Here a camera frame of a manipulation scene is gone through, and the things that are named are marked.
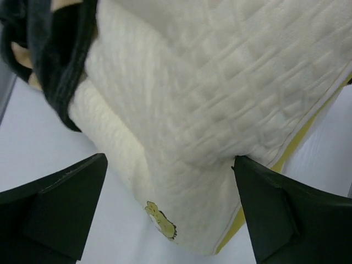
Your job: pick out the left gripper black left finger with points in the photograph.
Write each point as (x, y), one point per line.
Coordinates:
(48, 220)

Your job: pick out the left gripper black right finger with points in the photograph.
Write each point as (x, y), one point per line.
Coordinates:
(290, 222)

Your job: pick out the cream pillow with yellow edge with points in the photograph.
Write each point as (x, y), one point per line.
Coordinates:
(175, 90)

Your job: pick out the black floral plush pillowcase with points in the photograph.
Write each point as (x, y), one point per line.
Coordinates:
(45, 43)

